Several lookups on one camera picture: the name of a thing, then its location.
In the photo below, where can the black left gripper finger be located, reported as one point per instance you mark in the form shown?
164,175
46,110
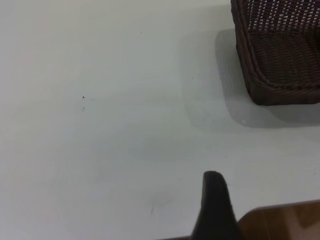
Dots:
216,212

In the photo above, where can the black woven wicker basket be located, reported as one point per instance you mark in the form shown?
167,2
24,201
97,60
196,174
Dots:
280,57

